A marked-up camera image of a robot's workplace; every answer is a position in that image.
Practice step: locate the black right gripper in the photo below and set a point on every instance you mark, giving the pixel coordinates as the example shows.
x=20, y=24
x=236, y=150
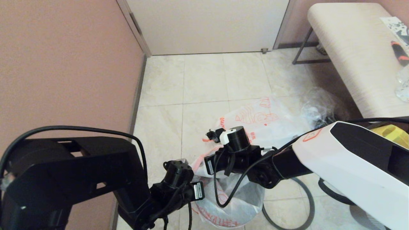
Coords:
x=238, y=153

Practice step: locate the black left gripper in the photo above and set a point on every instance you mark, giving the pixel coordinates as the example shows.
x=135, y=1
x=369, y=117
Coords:
x=175, y=188

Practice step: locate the white red-print plastic bag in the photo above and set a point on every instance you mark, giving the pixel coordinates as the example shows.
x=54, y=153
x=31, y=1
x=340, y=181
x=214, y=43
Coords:
x=243, y=201

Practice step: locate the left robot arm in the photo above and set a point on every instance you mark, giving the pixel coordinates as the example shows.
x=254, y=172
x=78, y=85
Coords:
x=64, y=179

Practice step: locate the clear bag with black items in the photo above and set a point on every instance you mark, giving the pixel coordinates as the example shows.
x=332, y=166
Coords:
x=319, y=108

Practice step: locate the yellow fabric tote bag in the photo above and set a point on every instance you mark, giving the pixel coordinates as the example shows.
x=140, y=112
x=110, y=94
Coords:
x=393, y=134

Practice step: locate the grey baseboard strip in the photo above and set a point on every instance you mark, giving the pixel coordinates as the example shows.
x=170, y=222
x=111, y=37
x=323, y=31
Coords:
x=139, y=83

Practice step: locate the white door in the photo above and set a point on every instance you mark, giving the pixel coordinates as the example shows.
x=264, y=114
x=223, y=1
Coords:
x=207, y=25

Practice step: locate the small grey floor object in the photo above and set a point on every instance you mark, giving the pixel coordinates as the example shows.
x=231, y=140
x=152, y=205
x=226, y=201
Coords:
x=320, y=49

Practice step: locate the grey ribbed bin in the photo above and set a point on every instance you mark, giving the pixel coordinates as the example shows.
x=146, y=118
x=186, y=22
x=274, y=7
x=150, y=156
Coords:
x=361, y=220

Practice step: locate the white wood-grain table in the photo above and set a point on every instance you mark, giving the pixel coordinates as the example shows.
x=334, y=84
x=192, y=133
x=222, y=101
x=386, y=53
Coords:
x=351, y=48

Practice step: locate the clear crumpled plastic bottle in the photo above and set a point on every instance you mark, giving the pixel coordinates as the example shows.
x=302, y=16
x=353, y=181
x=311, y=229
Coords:
x=403, y=89

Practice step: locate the black orange tool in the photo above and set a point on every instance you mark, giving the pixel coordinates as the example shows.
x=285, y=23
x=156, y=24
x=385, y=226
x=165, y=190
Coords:
x=401, y=54

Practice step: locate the printed white paper sheet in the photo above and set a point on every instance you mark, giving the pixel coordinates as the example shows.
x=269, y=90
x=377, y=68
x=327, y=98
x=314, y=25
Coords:
x=396, y=25

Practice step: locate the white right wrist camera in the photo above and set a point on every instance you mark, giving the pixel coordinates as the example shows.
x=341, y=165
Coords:
x=225, y=135

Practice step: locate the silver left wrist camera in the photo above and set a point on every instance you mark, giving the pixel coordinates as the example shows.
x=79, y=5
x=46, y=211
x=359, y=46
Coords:
x=183, y=160

